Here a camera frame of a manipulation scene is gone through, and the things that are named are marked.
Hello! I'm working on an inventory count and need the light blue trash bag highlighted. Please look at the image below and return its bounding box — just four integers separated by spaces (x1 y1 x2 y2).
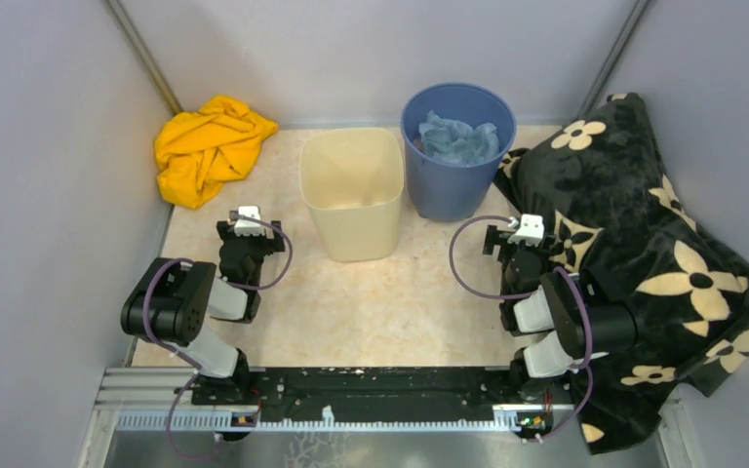
414 111 500 167

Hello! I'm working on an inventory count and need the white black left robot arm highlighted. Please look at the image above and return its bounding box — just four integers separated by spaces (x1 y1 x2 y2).
120 214 293 404

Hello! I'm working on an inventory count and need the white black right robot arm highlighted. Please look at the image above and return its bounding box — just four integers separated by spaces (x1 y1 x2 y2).
483 225 644 402

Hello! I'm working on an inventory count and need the blue plastic trash bin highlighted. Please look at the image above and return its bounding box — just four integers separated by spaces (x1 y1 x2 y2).
401 83 517 222

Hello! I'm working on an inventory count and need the beige plastic trash bin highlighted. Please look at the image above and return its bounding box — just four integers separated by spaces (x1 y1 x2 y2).
299 128 405 262

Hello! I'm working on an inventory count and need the black floral blanket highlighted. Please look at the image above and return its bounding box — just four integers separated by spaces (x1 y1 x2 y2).
494 93 749 454

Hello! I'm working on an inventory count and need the yellow crumpled cloth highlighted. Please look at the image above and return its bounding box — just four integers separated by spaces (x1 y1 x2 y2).
153 95 279 210

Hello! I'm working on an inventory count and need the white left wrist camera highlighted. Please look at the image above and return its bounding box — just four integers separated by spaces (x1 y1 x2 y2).
229 206 266 237

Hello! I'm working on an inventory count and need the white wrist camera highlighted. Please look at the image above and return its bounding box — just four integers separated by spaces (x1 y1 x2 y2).
229 206 266 237
507 214 545 247

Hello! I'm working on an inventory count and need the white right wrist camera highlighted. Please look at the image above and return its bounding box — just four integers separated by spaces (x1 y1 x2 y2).
507 214 545 247

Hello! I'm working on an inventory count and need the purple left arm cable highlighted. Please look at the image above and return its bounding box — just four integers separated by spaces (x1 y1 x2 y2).
142 215 295 464

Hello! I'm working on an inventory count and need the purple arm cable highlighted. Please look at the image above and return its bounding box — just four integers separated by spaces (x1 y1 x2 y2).
449 215 596 445
142 215 295 464

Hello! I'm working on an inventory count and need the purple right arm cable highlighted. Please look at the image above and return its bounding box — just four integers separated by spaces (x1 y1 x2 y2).
449 215 596 445

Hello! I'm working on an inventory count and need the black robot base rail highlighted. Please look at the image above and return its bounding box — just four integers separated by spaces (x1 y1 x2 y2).
95 366 574 443

